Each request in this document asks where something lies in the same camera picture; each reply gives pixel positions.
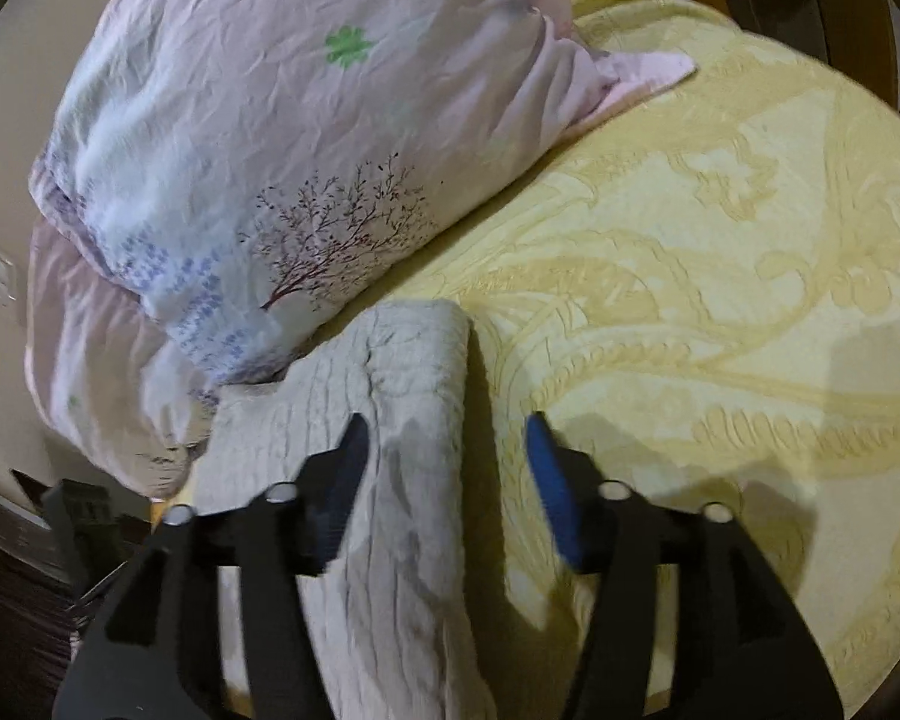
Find dark bedside cabinet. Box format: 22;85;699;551
0;465;166;720

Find pink floral pillow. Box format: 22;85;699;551
26;217;218;500

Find floral pillow with tree print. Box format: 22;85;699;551
30;0;698;398

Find grey cable knit sweater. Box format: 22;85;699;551
193;298;500;720

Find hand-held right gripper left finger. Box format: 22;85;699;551
51;412;371;720

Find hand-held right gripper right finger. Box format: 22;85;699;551
523;412;847;720

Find yellow patterned bedspread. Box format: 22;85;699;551
150;0;900;720

